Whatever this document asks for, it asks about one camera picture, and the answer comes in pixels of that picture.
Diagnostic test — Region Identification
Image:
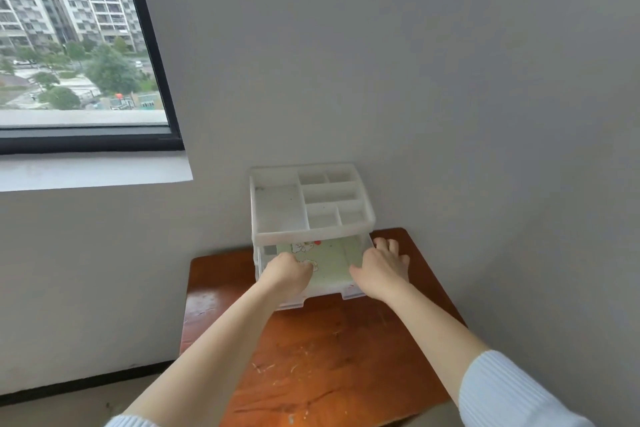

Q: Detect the pale green notebook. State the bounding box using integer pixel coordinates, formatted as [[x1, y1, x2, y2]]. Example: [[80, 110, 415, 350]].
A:
[[273, 235, 369, 290]]

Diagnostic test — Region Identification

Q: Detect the white window sill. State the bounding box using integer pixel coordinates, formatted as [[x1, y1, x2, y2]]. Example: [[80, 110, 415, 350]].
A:
[[0, 150, 194, 193]]

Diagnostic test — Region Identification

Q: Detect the black framed window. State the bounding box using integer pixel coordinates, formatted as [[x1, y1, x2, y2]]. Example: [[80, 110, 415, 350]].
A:
[[0, 0, 185, 156]]

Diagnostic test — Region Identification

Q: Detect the person's left forearm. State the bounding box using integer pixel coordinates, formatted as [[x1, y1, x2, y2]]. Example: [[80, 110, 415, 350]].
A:
[[105, 280, 281, 427]]

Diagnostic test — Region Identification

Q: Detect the person's left hand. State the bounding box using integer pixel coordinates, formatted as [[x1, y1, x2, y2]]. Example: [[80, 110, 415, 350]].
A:
[[257, 251, 315, 311]]

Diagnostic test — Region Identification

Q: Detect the person's right hand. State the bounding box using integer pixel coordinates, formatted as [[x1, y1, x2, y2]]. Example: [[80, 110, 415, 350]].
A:
[[348, 237, 411, 306]]

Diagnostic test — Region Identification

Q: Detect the person's right forearm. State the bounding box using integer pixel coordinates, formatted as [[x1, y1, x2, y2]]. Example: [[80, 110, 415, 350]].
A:
[[382, 281, 586, 427]]

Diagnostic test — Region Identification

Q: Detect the white plastic drawer organizer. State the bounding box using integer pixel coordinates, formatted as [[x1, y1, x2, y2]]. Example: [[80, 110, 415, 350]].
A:
[[249, 163, 377, 312]]

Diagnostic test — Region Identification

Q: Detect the small brown wooden table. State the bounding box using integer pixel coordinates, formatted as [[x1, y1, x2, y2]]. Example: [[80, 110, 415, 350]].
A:
[[179, 227, 467, 427]]

